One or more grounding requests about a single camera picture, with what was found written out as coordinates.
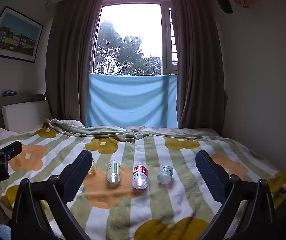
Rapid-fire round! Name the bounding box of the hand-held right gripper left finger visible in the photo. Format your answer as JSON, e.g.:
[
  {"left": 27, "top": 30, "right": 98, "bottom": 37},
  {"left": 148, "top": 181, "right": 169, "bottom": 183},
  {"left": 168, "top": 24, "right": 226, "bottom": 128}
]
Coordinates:
[{"left": 8, "top": 149, "right": 93, "bottom": 240}]

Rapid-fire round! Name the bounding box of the white headboard cushion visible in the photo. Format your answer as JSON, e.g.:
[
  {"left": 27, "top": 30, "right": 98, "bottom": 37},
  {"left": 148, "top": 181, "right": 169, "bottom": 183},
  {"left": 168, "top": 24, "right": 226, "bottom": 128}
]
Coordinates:
[{"left": 2, "top": 100, "right": 51, "bottom": 131}]

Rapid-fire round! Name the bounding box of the clear cup blue label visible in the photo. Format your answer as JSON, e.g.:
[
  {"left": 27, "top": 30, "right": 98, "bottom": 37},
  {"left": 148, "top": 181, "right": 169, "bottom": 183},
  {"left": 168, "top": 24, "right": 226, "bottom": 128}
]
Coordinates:
[{"left": 157, "top": 165, "right": 174, "bottom": 184}]

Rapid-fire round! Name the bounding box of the clear cup red label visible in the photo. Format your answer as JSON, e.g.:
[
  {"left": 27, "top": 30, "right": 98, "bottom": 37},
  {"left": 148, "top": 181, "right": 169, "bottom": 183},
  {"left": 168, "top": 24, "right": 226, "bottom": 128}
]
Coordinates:
[{"left": 131, "top": 163, "right": 149, "bottom": 190}]

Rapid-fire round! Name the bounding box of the white framed window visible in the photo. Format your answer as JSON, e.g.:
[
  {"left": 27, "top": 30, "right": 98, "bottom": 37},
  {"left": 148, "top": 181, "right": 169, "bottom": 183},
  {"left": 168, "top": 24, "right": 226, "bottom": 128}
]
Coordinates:
[{"left": 92, "top": 2, "right": 179, "bottom": 77}]

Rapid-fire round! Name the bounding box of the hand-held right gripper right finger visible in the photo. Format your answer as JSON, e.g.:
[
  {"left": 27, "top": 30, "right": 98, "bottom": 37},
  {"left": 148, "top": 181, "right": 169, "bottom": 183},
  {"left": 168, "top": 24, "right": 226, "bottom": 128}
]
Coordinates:
[{"left": 195, "top": 150, "right": 276, "bottom": 240}]

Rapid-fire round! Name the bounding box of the clear cup green label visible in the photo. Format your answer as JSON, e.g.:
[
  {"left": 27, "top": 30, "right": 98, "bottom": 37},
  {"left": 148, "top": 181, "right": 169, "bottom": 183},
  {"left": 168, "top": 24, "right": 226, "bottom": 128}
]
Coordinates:
[{"left": 106, "top": 160, "right": 122, "bottom": 184}]

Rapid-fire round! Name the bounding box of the light blue cloth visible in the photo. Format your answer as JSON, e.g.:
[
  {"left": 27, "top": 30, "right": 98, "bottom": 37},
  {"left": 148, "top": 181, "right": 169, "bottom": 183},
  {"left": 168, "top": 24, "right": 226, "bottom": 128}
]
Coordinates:
[{"left": 86, "top": 73, "right": 179, "bottom": 128}]

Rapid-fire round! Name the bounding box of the floral striped blanket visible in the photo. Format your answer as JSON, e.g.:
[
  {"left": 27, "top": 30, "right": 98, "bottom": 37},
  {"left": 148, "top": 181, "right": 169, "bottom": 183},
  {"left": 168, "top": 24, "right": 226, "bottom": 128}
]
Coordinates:
[{"left": 0, "top": 126, "right": 286, "bottom": 240}]

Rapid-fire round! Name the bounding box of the blue fuzzy cloth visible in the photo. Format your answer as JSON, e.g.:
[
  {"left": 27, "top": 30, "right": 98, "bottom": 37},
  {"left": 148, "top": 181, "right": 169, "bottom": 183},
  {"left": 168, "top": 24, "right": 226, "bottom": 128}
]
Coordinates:
[{"left": 0, "top": 224, "right": 12, "bottom": 240}]

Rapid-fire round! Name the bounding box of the clear plastic cup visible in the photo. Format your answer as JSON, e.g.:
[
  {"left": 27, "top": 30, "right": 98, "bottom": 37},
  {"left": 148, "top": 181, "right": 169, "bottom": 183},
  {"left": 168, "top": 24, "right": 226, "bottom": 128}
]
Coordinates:
[{"left": 89, "top": 158, "right": 97, "bottom": 176}]

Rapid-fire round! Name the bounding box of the green folded blanket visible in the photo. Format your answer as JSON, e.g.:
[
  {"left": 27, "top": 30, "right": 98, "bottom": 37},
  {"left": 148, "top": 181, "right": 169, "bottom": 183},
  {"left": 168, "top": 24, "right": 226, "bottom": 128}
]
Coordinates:
[{"left": 43, "top": 118, "right": 224, "bottom": 143}]

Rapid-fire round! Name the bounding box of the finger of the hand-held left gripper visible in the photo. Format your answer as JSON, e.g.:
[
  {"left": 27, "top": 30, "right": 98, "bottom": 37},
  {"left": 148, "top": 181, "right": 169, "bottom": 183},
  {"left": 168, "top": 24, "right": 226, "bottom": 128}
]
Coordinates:
[{"left": 0, "top": 141, "right": 23, "bottom": 162}]

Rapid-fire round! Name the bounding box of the framed houses picture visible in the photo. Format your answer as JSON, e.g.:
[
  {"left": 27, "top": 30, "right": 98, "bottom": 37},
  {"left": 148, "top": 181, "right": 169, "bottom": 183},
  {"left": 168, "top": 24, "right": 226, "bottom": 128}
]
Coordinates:
[{"left": 0, "top": 6, "right": 44, "bottom": 63}]

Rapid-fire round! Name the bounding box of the brown curtain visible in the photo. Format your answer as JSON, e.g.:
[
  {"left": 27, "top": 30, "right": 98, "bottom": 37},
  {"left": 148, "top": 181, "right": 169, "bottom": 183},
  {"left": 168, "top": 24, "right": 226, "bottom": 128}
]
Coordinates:
[
  {"left": 171, "top": 0, "right": 228, "bottom": 136},
  {"left": 45, "top": 0, "right": 105, "bottom": 128}
]

